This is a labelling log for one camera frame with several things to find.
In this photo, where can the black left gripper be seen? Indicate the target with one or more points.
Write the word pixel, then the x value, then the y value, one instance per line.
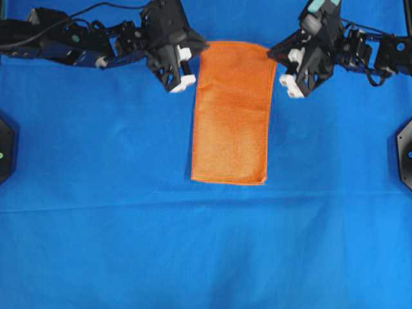
pixel 171 44

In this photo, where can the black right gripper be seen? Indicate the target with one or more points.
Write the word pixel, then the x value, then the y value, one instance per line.
pixel 310 59

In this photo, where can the orange towel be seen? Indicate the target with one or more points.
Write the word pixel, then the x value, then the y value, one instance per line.
pixel 232 114

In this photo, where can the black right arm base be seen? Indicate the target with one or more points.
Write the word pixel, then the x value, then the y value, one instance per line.
pixel 403 139

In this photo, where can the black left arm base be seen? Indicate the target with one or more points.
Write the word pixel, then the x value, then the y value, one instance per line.
pixel 8 147

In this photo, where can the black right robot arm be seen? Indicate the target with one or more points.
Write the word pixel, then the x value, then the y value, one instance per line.
pixel 376 54

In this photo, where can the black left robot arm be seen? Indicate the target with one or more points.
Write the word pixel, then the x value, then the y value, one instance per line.
pixel 55 36

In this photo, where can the blue table cloth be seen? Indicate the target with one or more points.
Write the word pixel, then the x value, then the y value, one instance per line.
pixel 101 211

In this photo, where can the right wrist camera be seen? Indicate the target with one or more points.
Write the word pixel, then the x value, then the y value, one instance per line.
pixel 323 15

